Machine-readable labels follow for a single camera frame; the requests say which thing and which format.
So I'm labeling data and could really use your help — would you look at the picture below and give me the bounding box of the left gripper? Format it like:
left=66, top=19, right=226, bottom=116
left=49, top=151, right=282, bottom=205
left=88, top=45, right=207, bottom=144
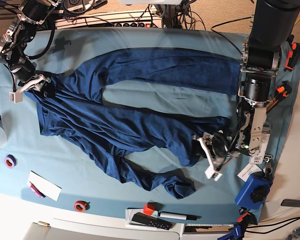
left=193, top=133, right=239, bottom=173

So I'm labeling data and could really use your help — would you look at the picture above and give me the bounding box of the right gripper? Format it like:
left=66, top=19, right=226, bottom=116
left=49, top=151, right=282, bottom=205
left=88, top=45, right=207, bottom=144
left=12, top=74, right=50, bottom=93

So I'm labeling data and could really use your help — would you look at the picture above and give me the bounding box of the dark blue t-shirt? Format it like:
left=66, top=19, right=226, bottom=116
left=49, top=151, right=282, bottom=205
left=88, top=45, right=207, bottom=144
left=25, top=48, right=240, bottom=199

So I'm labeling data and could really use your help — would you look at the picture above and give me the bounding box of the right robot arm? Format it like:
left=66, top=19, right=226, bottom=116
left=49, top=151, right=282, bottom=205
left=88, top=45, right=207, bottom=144
left=0, top=0, right=62, bottom=104

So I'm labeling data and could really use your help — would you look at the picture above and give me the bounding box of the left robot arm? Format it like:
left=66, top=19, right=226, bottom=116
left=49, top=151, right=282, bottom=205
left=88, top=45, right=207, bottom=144
left=198, top=0, right=300, bottom=181

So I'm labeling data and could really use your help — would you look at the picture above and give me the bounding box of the white label card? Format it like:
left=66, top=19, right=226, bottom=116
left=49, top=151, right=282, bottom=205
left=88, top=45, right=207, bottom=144
left=237, top=163, right=262, bottom=182

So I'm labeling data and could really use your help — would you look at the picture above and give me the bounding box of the packaged tool blister pack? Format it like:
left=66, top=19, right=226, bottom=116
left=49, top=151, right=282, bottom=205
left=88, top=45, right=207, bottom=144
left=249, top=121, right=272, bottom=165

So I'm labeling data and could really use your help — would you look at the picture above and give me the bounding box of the blue box with knob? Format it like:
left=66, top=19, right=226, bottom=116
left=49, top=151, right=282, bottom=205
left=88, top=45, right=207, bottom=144
left=235, top=172, right=273, bottom=210

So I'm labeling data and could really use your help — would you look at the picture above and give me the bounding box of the orange clamp bottom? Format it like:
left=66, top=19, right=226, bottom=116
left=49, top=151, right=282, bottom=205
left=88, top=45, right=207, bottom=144
left=237, top=212, right=251, bottom=223

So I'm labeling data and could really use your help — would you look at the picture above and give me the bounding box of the white marker pen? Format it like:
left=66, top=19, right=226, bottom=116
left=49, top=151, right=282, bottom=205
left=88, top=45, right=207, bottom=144
left=158, top=211, right=201, bottom=221

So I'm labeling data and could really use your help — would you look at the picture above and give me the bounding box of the purple tape roll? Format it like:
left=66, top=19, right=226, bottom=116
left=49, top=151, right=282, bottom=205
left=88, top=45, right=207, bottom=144
left=4, top=154, right=17, bottom=169

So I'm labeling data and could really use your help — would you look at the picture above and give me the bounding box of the light blue table cloth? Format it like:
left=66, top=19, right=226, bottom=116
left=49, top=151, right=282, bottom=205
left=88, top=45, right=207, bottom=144
left=0, top=26, right=300, bottom=225

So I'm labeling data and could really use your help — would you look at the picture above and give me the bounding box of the orange black utility knife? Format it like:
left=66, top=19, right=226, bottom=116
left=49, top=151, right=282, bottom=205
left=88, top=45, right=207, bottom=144
left=266, top=81, right=292, bottom=114

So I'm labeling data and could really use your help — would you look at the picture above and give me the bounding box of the blue spring clamp bottom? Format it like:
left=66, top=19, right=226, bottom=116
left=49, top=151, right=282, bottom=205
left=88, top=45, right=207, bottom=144
left=217, top=224, right=247, bottom=240

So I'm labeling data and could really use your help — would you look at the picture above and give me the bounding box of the red cube block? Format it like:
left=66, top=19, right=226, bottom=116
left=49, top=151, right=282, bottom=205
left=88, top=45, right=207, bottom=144
left=143, top=202, right=156, bottom=216

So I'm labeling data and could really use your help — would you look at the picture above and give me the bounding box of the black phone device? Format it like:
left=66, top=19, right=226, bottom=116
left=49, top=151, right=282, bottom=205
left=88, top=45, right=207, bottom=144
left=280, top=199, right=300, bottom=208

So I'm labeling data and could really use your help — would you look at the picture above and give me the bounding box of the black remote control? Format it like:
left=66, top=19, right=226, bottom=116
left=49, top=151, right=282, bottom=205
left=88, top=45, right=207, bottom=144
left=132, top=212, right=173, bottom=230

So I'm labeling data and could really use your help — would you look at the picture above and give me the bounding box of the white paper card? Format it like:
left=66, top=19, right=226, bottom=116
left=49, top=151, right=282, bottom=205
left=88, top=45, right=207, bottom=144
left=27, top=171, right=62, bottom=201

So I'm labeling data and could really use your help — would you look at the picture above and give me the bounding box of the pink marker pen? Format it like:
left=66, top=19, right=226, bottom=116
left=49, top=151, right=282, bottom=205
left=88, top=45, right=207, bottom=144
left=29, top=182, right=46, bottom=199

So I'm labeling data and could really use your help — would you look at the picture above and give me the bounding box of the orange black clamp top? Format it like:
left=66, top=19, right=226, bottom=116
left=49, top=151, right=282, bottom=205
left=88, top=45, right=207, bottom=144
left=284, top=42, right=300, bottom=72

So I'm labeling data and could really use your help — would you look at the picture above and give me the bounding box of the power strip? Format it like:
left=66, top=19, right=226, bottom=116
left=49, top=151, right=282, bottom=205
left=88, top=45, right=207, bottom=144
left=55, top=10, right=163, bottom=30

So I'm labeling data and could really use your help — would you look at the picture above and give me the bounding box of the red tape roll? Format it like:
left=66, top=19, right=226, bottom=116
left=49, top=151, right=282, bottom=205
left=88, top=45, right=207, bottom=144
left=73, top=200, right=90, bottom=213

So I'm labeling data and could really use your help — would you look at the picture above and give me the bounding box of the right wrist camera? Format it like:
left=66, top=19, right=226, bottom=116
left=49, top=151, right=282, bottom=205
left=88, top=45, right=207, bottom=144
left=9, top=91, right=23, bottom=104

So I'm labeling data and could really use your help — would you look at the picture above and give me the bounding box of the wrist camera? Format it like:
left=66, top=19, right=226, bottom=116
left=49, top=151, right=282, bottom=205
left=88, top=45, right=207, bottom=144
left=204, top=167, right=223, bottom=182
left=9, top=91, right=23, bottom=104

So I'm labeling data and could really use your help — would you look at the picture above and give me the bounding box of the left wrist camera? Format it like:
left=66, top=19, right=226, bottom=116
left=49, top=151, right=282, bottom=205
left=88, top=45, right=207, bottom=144
left=204, top=167, right=223, bottom=182

